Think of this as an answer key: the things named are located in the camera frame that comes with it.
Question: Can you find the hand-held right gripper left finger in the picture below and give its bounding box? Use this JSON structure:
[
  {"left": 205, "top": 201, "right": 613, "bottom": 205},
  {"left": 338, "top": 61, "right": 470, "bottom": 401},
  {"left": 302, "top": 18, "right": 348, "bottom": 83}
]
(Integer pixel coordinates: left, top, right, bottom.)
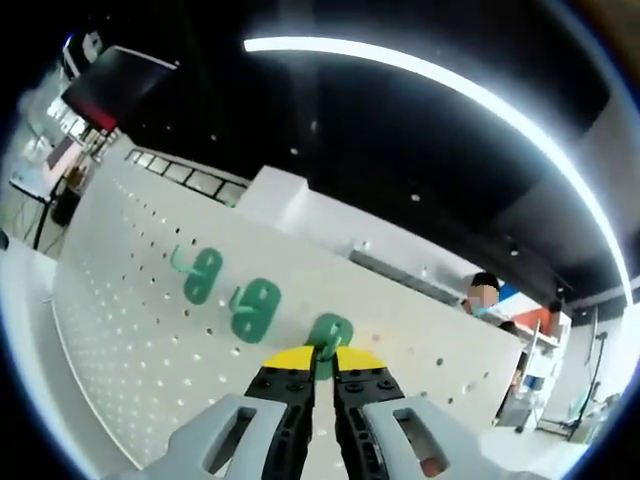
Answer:
[{"left": 167, "top": 344, "right": 317, "bottom": 480}]

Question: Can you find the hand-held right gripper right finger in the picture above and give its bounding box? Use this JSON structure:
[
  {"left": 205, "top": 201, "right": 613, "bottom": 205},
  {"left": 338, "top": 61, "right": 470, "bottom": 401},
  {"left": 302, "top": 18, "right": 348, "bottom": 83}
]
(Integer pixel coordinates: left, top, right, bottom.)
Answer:
[{"left": 333, "top": 345, "right": 484, "bottom": 480}]

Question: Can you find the green hook assembly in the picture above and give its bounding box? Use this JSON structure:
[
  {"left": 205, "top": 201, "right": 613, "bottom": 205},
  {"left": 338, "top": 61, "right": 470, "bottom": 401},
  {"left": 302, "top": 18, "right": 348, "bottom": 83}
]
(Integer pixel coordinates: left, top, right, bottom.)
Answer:
[
  {"left": 227, "top": 278, "right": 282, "bottom": 345},
  {"left": 308, "top": 312, "right": 355, "bottom": 381},
  {"left": 169, "top": 246, "right": 225, "bottom": 307}
]

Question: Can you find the white perforated mounting plate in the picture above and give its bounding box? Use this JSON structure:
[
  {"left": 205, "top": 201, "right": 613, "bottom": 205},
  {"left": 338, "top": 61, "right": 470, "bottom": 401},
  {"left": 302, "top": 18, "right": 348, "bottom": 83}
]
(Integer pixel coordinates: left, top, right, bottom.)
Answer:
[{"left": 49, "top": 160, "right": 526, "bottom": 471}]

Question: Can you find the white storage shelf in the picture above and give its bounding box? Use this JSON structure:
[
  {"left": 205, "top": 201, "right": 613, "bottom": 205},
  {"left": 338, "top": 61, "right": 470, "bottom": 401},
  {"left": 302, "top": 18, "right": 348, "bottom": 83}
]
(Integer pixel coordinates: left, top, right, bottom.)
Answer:
[{"left": 514, "top": 319, "right": 571, "bottom": 431}]

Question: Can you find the black tripod stand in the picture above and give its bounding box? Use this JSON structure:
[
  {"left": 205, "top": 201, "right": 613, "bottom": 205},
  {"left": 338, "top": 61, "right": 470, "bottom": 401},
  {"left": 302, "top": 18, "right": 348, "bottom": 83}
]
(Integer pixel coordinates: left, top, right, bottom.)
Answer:
[{"left": 564, "top": 329, "right": 611, "bottom": 444}]

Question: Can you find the black chair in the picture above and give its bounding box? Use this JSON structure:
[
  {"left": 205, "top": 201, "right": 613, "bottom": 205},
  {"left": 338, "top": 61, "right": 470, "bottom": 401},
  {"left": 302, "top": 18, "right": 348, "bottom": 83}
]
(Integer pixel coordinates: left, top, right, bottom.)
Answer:
[{"left": 52, "top": 192, "right": 81, "bottom": 226}]

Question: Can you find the white-framed monitor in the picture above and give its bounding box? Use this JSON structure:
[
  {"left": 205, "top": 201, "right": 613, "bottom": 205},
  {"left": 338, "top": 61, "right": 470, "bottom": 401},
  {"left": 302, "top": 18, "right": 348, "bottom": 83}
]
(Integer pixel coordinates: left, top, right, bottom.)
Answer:
[{"left": 44, "top": 134, "right": 76, "bottom": 174}]

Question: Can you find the black hanging screen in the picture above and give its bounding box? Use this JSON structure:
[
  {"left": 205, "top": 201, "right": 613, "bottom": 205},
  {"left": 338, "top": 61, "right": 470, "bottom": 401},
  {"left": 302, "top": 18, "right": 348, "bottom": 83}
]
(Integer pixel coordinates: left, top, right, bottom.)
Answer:
[{"left": 59, "top": 44, "right": 179, "bottom": 132}]

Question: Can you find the long ceiling light strip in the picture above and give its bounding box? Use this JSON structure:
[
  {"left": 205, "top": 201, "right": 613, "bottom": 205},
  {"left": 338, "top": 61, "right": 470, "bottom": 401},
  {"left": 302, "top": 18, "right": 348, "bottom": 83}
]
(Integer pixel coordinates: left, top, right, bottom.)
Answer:
[{"left": 242, "top": 35, "right": 639, "bottom": 304}]

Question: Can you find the white ceiling device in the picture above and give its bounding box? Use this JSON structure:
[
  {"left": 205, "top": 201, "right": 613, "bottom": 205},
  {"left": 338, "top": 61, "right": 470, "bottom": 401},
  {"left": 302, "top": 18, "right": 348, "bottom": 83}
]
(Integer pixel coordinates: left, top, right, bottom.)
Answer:
[{"left": 64, "top": 29, "right": 106, "bottom": 79}]

